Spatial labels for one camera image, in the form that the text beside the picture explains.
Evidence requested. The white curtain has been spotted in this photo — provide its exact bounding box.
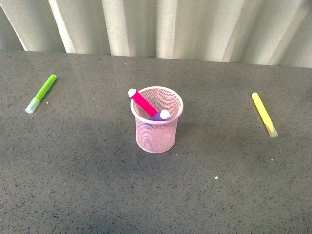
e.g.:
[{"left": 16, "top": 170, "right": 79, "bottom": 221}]
[{"left": 0, "top": 0, "right": 312, "bottom": 68}]

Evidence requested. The green highlighter pen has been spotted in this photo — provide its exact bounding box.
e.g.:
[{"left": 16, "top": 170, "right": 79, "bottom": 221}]
[{"left": 25, "top": 75, "right": 57, "bottom": 114}]

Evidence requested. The purple highlighter pen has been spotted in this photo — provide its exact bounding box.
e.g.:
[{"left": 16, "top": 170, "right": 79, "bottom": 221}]
[{"left": 148, "top": 110, "right": 170, "bottom": 121}]

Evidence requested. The yellow highlighter pen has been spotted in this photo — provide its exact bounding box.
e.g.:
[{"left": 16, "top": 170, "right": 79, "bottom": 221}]
[{"left": 251, "top": 92, "right": 278, "bottom": 137}]

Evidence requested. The pink mesh cup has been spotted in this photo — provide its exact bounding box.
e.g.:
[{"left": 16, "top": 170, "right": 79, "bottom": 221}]
[{"left": 130, "top": 86, "right": 184, "bottom": 154}]

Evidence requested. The pink highlighter pen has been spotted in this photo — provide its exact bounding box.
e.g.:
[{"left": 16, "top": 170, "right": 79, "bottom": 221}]
[{"left": 128, "top": 88, "right": 158, "bottom": 117}]

